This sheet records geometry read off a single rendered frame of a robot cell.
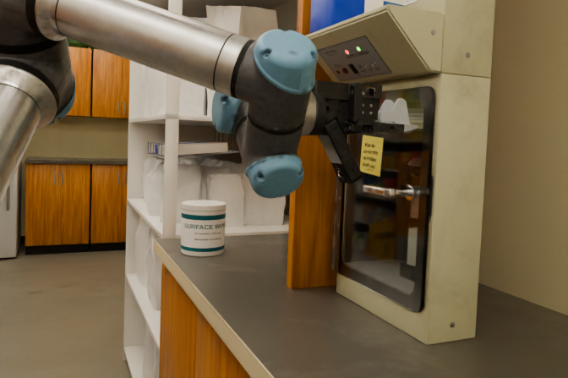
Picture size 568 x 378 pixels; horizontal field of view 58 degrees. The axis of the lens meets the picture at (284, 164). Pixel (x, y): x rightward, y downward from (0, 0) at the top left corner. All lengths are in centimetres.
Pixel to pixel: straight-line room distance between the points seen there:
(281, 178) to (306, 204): 53
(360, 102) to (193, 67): 31
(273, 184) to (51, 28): 35
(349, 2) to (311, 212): 48
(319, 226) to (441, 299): 38
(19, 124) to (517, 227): 110
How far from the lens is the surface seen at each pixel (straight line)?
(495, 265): 143
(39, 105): 79
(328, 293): 121
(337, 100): 84
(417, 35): 90
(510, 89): 140
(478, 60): 98
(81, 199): 576
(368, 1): 98
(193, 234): 150
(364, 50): 98
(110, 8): 69
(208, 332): 125
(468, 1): 98
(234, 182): 209
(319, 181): 121
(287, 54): 59
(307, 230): 121
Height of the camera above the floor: 129
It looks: 3 degrees down
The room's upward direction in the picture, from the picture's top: 2 degrees clockwise
